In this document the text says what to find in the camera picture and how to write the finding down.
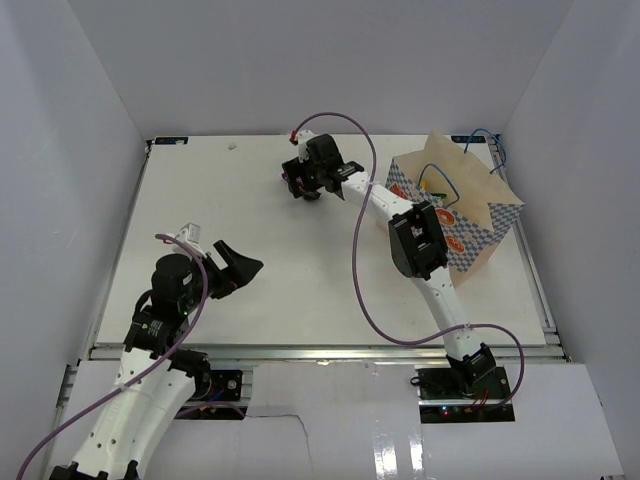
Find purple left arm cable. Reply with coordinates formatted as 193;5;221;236
14;232;210;480

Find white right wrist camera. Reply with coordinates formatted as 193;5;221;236
289;129;317;162

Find checkered paper bag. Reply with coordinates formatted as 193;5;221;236
385;129;525;286

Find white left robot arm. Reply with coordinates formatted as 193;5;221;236
50;234;264;479

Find purple candy bar wrapper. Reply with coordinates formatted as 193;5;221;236
281;173;321;202

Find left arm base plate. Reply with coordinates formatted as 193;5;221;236
177;370;247;421

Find green snack bag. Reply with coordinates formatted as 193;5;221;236
420;181;447;201

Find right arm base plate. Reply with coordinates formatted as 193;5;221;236
409;367;515;425

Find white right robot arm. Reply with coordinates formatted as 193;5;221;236
282;130;496;399

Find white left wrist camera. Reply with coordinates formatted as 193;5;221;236
174;222;204;254

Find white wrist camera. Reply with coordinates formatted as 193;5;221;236
174;222;204;254
289;129;317;162

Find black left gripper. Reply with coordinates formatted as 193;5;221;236
180;239;262;313

